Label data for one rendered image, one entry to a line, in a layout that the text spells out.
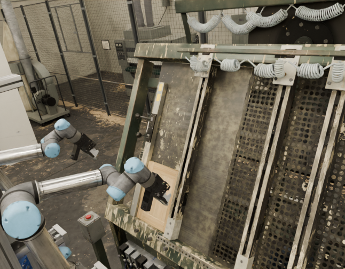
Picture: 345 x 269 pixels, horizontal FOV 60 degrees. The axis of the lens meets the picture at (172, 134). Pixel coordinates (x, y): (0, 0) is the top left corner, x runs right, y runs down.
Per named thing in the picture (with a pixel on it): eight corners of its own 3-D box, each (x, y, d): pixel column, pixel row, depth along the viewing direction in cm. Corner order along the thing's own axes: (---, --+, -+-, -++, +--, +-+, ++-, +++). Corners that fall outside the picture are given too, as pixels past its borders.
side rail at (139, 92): (118, 201, 233) (107, 202, 224) (148, 63, 227) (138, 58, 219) (123, 204, 229) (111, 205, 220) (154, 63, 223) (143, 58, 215)
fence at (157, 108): (133, 213, 212) (129, 214, 209) (162, 83, 207) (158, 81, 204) (138, 216, 209) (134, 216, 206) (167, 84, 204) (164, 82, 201)
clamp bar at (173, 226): (168, 233, 190) (141, 239, 171) (210, 50, 184) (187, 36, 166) (180, 239, 183) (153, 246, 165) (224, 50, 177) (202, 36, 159)
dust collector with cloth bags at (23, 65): (18, 117, 730) (-18, 23, 635) (45, 107, 773) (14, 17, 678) (42, 128, 639) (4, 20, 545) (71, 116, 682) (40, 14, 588)
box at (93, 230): (83, 238, 215) (76, 219, 207) (96, 228, 222) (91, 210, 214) (93, 245, 207) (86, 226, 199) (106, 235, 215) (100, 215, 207)
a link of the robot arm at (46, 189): (-1, 206, 120) (113, 179, 146) (2, 221, 111) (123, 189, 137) (-6, 181, 116) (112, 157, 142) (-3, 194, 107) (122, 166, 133)
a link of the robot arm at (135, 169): (118, 166, 127) (132, 152, 129) (132, 179, 135) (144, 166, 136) (127, 175, 122) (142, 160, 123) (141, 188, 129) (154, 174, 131)
